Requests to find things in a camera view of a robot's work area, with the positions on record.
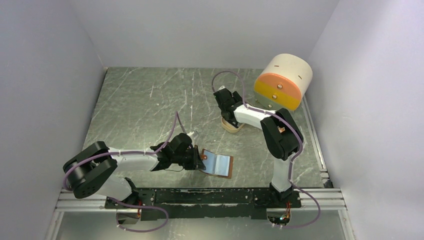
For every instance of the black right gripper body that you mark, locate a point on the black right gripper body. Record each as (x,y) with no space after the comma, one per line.
(236,97)

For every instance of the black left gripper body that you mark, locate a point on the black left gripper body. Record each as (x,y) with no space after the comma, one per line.
(189,159)

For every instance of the beige plastic tray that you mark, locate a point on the beige plastic tray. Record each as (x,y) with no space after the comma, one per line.
(231,128)

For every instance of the brown leather card holder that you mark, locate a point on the brown leather card holder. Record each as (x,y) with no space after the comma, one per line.
(217,165)

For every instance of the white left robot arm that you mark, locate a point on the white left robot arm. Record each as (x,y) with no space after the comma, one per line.
(95,169)

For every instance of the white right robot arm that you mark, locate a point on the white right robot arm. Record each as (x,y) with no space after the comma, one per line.
(283,137)

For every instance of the round pastel drawer box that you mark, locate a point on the round pastel drawer box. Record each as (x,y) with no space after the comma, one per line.
(283,82)

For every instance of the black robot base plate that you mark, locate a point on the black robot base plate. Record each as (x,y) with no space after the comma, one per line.
(198,203)

